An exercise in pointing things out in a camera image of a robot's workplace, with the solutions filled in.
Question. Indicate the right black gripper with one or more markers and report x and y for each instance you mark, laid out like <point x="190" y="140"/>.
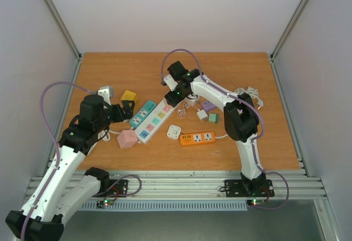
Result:
<point x="170" y="98"/>

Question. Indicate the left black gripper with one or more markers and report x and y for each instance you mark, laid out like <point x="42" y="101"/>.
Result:
<point x="129" y="113"/>

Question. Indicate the long white power strip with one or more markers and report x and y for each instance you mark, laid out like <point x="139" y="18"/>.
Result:
<point x="148" y="128"/>

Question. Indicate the pink cube socket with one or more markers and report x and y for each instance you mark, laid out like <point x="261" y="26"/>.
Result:
<point x="127" y="138"/>

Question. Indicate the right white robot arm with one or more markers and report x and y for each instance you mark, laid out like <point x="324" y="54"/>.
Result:
<point x="240" y="117"/>

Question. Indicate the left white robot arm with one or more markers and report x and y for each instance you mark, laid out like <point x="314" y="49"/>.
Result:
<point x="46" y="212"/>

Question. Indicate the yellow cube adapter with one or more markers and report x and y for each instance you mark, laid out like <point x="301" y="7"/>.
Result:
<point x="129" y="96"/>

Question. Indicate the teal power strip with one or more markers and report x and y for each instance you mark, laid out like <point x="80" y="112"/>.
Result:
<point x="141" y="115"/>

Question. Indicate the white cube socket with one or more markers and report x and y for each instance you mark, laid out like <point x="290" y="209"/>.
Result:
<point x="191" y="102"/>

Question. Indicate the white usb charger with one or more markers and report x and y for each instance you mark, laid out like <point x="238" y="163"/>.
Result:
<point x="202" y="115"/>

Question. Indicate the purple power strip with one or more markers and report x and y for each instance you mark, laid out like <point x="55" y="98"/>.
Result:
<point x="207" y="106"/>

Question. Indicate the green small adapter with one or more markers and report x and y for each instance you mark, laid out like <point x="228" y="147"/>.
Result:
<point x="213" y="118"/>

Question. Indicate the orange power strip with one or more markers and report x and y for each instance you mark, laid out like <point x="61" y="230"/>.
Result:
<point x="192" y="139"/>

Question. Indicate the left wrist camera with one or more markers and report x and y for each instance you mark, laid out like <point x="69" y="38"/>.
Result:
<point x="107" y="92"/>

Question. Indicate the white round switch socket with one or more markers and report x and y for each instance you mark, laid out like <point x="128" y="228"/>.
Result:
<point x="174" y="132"/>

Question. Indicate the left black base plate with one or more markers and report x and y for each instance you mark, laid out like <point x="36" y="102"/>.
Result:
<point x="121" y="187"/>

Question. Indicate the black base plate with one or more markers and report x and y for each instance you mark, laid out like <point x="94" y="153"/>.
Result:
<point x="121" y="187"/>
<point x="234" y="188"/>

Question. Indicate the grey slotted cable duct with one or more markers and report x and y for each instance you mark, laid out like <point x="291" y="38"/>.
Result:
<point x="165" y="205"/>

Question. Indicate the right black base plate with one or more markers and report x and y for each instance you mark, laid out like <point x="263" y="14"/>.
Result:
<point x="234" y="188"/>

